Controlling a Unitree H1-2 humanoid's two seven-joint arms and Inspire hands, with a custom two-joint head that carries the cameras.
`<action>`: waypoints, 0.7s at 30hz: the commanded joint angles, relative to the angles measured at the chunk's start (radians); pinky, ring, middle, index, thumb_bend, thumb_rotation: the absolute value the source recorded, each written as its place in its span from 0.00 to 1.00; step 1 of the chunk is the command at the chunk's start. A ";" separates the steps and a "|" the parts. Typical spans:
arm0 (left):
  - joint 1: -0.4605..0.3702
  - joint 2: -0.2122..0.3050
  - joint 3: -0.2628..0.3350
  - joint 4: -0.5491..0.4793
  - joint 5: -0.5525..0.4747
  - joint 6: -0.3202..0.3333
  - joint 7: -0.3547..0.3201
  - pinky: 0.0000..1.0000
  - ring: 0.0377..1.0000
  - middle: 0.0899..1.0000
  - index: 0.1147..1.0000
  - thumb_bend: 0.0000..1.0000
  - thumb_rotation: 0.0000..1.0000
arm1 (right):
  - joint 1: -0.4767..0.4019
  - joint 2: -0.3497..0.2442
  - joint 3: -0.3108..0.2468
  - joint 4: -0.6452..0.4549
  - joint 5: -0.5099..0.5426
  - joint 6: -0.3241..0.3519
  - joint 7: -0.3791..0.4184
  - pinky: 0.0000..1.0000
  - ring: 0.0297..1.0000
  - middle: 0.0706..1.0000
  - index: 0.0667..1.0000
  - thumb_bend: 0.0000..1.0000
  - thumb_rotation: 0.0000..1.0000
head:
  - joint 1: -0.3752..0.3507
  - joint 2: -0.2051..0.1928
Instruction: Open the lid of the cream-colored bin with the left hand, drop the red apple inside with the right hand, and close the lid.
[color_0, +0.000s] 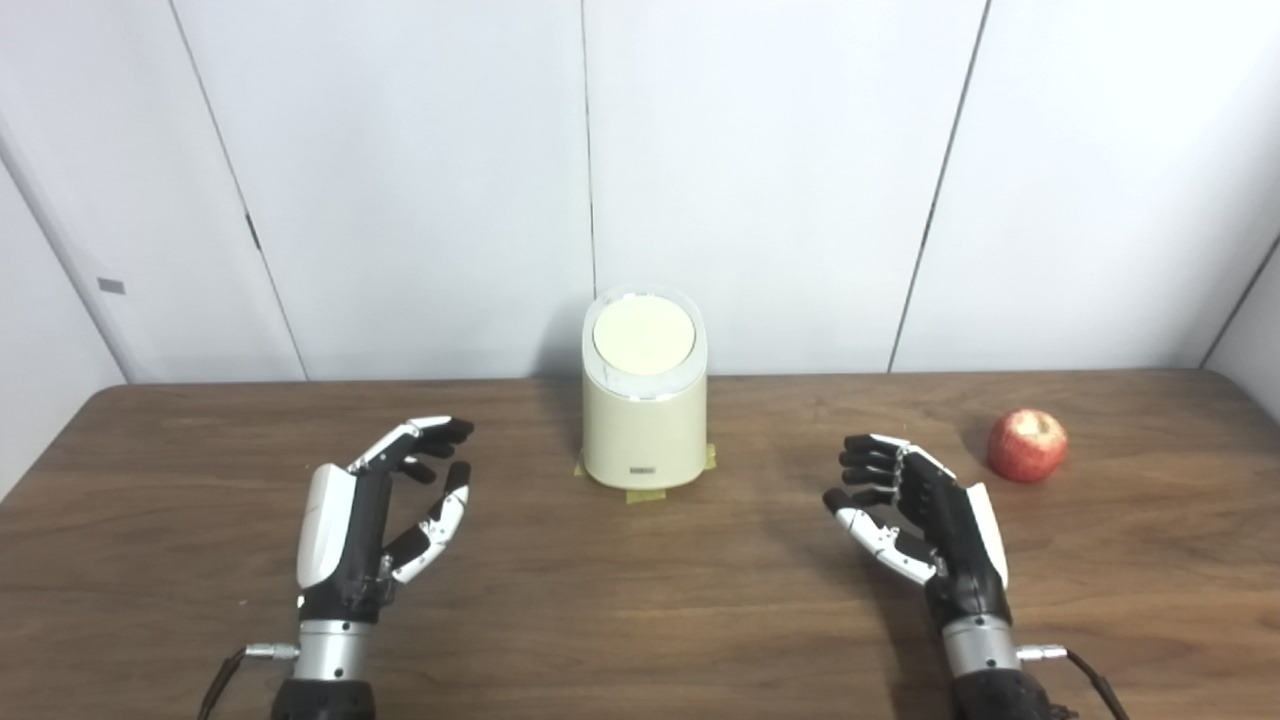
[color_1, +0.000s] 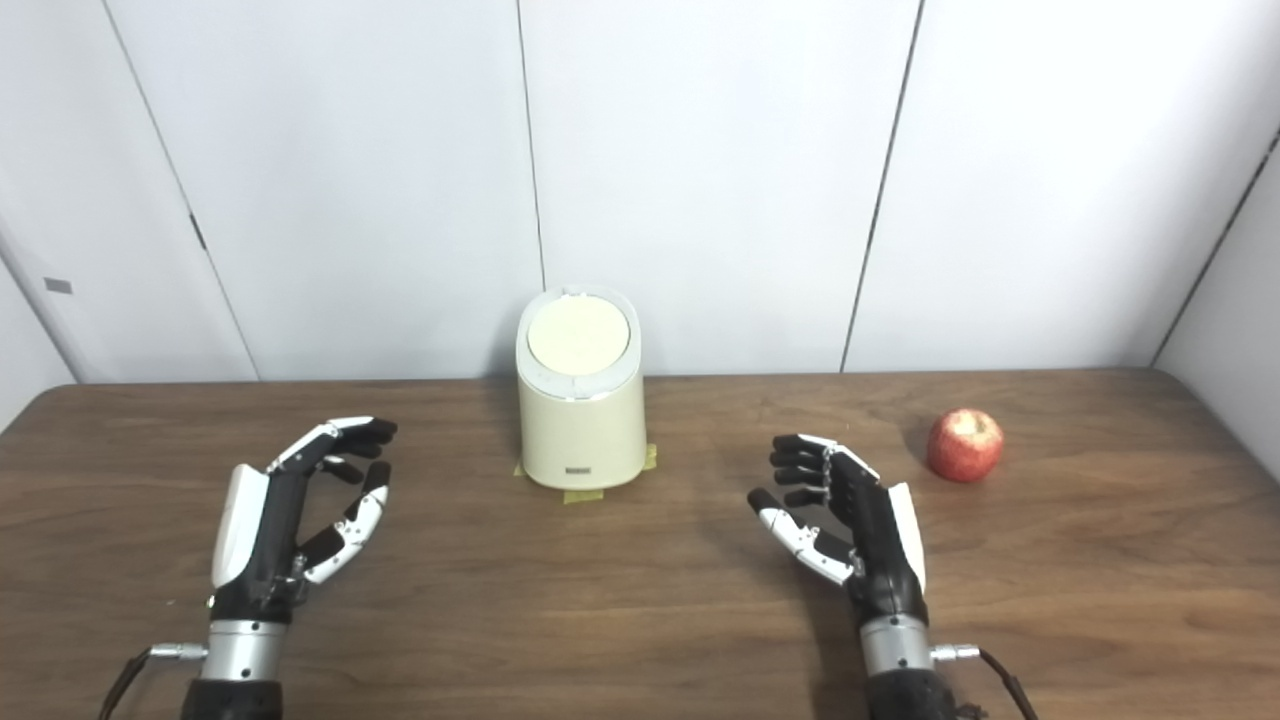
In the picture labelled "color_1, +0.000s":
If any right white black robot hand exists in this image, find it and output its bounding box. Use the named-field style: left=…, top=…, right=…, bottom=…
left=747, top=433, right=928, bottom=626

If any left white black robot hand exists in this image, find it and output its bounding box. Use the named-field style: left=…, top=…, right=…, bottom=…
left=208, top=416, right=399, bottom=626

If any red apple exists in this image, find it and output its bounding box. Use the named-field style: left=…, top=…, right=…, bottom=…
left=926, top=408, right=1005, bottom=484

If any round cream bin lid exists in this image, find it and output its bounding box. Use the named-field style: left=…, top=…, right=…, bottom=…
left=526, top=293, right=632, bottom=377

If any cream-colored bin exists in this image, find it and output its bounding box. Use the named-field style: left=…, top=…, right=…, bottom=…
left=515, top=286, right=648, bottom=491

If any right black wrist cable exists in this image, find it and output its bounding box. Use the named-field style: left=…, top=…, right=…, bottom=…
left=930, top=643, right=1039, bottom=720

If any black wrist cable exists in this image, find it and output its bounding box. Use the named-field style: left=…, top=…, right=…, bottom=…
left=98, top=643, right=211, bottom=720
left=930, top=643, right=1039, bottom=720

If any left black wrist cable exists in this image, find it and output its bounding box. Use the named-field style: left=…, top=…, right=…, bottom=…
left=98, top=643, right=211, bottom=720

